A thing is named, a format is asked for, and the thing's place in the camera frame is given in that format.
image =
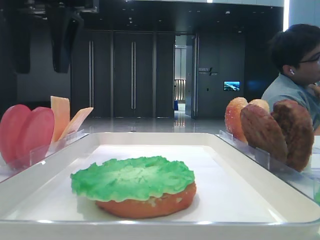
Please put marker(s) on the small wall screen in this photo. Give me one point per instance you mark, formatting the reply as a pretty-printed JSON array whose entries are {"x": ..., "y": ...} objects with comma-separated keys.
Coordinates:
[{"x": 233, "y": 86}]

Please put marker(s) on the red tomato slice rear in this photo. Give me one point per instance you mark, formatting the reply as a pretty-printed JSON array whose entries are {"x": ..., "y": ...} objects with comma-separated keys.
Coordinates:
[{"x": 37, "y": 131}]

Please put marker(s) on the red tomato slice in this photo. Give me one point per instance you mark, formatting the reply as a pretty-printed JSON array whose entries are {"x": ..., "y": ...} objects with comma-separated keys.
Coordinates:
[
  {"x": 37, "y": 131},
  {"x": 10, "y": 126}
]

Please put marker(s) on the orange cheese slice upright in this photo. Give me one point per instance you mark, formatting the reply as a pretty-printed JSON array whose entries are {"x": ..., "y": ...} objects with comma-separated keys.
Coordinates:
[{"x": 61, "y": 110}]

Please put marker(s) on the brown meat patty right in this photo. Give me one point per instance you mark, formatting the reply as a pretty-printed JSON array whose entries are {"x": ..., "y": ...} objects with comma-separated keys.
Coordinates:
[{"x": 297, "y": 127}]

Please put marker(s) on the green lettuce leaf on tray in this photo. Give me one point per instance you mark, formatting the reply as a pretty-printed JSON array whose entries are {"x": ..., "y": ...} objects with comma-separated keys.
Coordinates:
[{"x": 131, "y": 179}]

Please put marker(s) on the orange cheese slice leaning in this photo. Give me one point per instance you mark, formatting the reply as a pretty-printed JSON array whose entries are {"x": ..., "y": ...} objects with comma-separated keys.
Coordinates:
[{"x": 76, "y": 121}]

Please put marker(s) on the clear right rack rail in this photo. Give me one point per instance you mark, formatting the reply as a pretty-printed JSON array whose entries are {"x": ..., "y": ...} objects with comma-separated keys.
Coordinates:
[{"x": 311, "y": 171}]

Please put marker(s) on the white rectangular tray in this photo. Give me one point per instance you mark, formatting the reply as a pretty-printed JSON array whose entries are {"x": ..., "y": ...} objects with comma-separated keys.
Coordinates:
[{"x": 236, "y": 199}]

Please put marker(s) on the bread slice rack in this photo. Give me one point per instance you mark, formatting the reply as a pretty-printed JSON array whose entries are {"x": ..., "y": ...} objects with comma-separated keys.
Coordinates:
[
  {"x": 261, "y": 103},
  {"x": 232, "y": 118}
]

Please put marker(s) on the brown meat patty left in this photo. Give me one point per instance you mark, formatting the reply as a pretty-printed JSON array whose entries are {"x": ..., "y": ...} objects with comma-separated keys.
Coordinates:
[{"x": 262, "y": 131}]

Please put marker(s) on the green lettuce leaf in rack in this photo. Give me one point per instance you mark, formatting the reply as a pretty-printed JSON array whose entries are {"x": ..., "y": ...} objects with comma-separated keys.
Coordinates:
[{"x": 316, "y": 190}]

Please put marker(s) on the red tomato slice front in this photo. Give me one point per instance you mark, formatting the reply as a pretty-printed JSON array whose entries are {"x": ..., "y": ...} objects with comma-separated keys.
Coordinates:
[{"x": 10, "y": 126}]

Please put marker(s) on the clear left rack rail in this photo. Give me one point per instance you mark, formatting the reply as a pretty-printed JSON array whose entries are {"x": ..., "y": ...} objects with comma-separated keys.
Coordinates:
[{"x": 37, "y": 155}]

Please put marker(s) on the bread slice left rack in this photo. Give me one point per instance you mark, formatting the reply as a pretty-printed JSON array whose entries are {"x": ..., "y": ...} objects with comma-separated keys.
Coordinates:
[{"x": 232, "y": 118}]

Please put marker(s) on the bread slice right rack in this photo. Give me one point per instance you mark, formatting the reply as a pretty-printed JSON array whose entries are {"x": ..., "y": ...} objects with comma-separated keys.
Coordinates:
[{"x": 261, "y": 103}]

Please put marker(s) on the person in grey shirt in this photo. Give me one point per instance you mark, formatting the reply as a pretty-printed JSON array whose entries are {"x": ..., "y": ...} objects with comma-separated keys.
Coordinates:
[{"x": 296, "y": 55}]

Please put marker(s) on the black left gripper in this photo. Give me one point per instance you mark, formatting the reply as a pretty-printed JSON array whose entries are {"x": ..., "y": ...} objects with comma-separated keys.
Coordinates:
[{"x": 65, "y": 24}]

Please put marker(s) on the clear rack rail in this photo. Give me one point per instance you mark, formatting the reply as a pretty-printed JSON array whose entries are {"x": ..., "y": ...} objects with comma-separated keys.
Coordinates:
[
  {"x": 37, "y": 155},
  {"x": 311, "y": 171}
]

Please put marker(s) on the dark double door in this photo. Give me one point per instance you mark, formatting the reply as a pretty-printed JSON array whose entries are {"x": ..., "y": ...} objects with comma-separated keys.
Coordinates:
[{"x": 123, "y": 74}]

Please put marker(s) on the orange bread slice on tray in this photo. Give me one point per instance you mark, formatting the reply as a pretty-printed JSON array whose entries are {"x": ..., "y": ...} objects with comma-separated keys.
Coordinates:
[{"x": 164, "y": 205}]

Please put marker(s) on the brown meat patty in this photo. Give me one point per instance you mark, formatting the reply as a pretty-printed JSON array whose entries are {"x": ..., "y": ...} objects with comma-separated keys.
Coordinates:
[
  {"x": 297, "y": 127},
  {"x": 262, "y": 131}
]

